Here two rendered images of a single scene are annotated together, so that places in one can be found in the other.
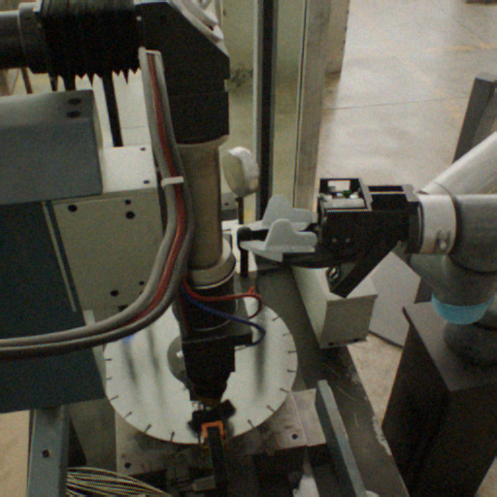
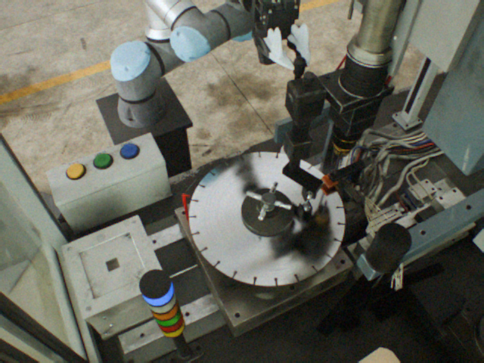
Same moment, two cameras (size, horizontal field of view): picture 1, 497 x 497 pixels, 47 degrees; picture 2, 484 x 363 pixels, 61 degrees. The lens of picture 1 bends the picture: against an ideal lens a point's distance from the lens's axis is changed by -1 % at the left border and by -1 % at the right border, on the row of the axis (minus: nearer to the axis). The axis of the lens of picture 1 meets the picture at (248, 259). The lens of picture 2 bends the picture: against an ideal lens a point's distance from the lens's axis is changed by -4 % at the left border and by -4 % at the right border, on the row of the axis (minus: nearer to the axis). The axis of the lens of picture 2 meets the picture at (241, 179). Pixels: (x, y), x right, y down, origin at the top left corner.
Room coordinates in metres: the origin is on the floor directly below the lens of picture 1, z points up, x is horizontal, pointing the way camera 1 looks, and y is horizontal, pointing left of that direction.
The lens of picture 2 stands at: (0.81, 0.52, 1.72)
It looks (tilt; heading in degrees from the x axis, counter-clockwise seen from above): 54 degrees down; 253
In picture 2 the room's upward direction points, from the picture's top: 1 degrees clockwise
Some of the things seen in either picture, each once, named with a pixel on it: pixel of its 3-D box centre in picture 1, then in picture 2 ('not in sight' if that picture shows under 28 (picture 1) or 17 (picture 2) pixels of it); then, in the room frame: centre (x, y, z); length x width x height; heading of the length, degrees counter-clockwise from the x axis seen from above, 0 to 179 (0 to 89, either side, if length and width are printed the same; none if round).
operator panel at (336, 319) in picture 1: (329, 277); (112, 183); (0.95, -0.18, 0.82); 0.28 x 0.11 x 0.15; 11
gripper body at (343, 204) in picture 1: (363, 221); (269, 7); (0.56, -0.14, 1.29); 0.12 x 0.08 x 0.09; 92
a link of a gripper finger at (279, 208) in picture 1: (277, 215); (278, 44); (0.58, -0.04, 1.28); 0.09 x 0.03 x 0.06; 87
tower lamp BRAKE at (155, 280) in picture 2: not in sight; (156, 287); (0.86, 0.27, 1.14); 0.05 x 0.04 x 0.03; 101
